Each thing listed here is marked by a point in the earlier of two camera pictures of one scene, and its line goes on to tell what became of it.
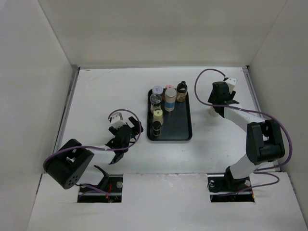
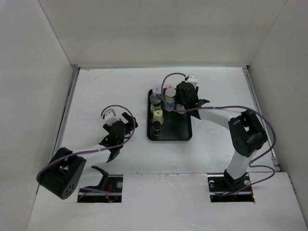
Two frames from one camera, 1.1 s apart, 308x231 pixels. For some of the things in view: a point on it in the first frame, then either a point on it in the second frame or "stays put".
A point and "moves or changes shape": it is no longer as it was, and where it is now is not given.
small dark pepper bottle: (156, 128) stays put
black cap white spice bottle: (212, 111) moves or changes shape
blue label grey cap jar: (170, 98) stays put
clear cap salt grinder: (155, 102) stays put
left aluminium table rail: (69, 98) stays put
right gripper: (231, 96) to (178, 96)
